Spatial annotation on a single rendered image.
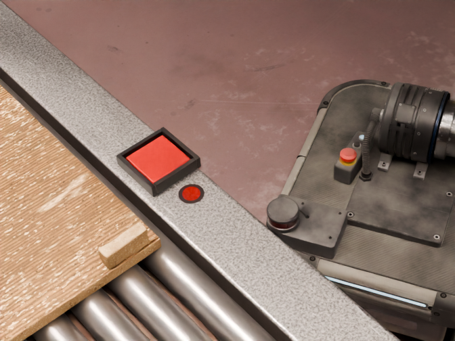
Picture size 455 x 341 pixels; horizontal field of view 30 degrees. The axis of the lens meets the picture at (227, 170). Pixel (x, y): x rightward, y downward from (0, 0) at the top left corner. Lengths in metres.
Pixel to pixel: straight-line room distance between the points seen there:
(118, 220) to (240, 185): 1.29
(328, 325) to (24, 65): 0.60
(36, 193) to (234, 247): 0.25
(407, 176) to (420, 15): 0.98
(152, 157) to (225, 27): 1.73
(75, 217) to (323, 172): 1.05
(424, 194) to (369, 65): 0.79
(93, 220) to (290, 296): 0.25
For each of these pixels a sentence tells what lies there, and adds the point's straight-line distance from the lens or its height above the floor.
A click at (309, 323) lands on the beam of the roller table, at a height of 0.92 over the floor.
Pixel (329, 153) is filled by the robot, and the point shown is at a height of 0.24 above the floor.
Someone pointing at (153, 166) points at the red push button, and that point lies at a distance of 1.06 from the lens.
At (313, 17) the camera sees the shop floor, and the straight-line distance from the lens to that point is 2.80.
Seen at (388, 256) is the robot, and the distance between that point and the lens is 1.83.
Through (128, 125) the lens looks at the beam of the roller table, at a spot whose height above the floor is 0.91.
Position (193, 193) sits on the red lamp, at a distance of 1.04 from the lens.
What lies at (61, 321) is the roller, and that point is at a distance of 0.95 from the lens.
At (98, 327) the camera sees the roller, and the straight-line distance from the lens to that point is 0.94.
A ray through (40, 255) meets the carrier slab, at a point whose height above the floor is 0.94.
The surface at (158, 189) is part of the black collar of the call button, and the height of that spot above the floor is 0.92.
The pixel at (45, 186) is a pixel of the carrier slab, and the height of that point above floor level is 0.94.
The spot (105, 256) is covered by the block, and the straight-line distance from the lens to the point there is 0.94.
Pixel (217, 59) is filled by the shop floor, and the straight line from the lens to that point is 2.65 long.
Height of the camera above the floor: 1.69
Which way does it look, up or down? 47 degrees down
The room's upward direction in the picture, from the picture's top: 4 degrees counter-clockwise
